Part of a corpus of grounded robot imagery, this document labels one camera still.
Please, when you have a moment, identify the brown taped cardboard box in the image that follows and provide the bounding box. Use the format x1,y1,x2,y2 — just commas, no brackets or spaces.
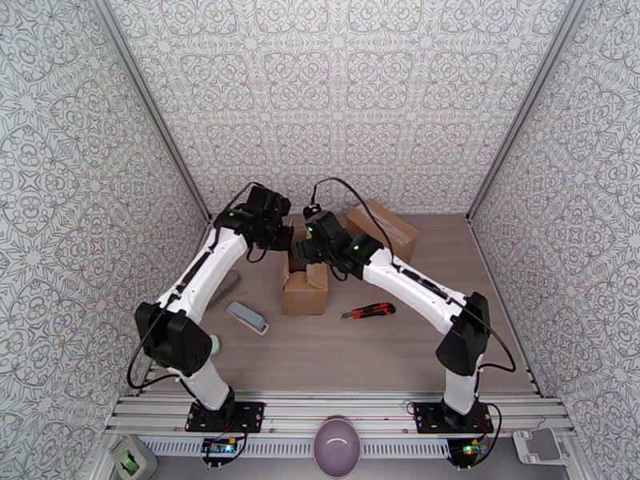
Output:
345,199,420,265
281,230,331,316

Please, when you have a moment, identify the red black utility knife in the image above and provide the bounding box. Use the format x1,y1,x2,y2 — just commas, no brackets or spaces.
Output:
341,302,396,321

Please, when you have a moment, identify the grey block on white base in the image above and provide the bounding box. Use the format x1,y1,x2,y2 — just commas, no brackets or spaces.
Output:
226,301,270,337

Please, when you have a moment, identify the purple bowl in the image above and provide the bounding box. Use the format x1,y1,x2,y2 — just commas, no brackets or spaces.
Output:
313,415,362,480

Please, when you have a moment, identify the white plastic stand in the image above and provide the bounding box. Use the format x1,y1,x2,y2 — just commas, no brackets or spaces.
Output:
512,427,570,465

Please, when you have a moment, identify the black right camera cable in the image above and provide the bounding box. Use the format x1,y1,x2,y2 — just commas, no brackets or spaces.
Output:
310,177,517,372

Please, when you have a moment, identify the black camera cable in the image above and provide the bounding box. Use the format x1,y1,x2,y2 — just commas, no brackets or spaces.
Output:
310,177,517,372
126,181,271,390

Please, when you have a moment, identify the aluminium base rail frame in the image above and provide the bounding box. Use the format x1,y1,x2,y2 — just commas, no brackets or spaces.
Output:
105,390,574,437

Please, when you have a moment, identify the aluminium corner post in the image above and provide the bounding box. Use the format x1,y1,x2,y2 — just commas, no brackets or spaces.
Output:
86,0,214,224
466,0,587,222

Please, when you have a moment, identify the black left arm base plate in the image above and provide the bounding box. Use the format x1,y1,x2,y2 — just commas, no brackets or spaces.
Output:
185,401,266,434

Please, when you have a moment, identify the black left camera cable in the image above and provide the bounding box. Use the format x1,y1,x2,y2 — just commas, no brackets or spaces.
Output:
126,181,271,390

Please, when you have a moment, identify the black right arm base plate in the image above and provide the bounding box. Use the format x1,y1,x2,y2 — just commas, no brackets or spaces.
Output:
414,401,495,434

